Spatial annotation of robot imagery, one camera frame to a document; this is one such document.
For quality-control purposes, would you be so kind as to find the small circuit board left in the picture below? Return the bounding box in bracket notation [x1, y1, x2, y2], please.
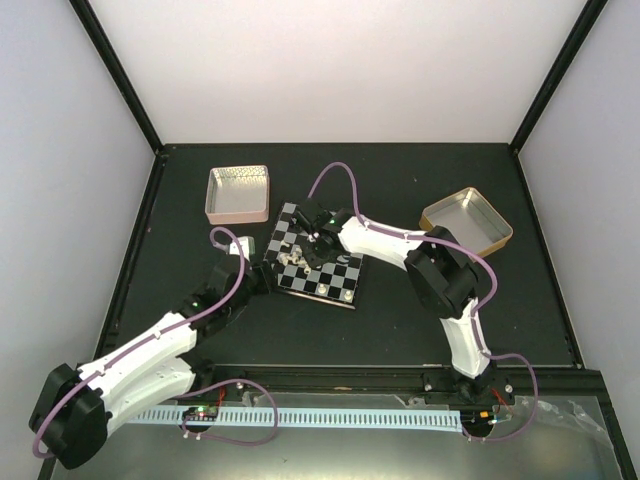
[182, 406, 218, 422]

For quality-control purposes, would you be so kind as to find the black mounting rail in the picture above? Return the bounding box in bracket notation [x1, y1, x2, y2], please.
[190, 365, 609, 405]

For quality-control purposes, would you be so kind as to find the black frame post right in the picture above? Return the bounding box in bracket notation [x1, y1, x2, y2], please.
[509, 0, 608, 155]

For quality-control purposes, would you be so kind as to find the pink square tin box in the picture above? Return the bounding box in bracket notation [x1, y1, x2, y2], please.
[204, 165, 270, 226]

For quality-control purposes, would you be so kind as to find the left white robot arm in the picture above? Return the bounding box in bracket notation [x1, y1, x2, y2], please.
[28, 254, 276, 469]

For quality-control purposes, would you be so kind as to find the black and silver chessboard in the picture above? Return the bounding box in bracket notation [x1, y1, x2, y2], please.
[264, 202, 364, 310]

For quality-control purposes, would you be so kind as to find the black frame post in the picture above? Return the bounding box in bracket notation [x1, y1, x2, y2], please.
[509, 0, 608, 155]
[69, 0, 164, 154]

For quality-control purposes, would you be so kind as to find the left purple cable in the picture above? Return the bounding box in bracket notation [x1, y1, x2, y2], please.
[32, 227, 249, 460]

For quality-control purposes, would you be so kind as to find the black frame post left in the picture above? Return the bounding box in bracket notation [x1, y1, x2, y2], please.
[69, 0, 164, 154]

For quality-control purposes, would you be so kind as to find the small circuit board right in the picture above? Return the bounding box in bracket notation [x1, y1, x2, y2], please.
[461, 410, 513, 425]

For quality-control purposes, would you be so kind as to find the gold rectangular tin lid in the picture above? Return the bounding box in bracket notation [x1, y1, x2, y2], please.
[419, 187, 513, 257]

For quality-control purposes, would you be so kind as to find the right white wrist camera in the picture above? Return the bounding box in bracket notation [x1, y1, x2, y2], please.
[295, 198, 331, 234]

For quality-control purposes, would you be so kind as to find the pile of white chess pieces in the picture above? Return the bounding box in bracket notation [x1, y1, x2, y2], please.
[276, 240, 312, 276]

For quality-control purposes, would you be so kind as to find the pile of black chess pieces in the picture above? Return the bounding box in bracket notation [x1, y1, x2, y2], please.
[290, 208, 313, 234]

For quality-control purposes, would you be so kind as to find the small circuit board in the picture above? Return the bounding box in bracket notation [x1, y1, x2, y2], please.
[461, 410, 513, 425]
[182, 406, 218, 422]

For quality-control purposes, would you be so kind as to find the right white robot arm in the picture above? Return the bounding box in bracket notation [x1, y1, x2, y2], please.
[291, 203, 492, 404]

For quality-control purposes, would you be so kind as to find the pale blue cable duct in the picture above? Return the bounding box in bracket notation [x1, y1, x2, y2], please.
[129, 405, 462, 433]

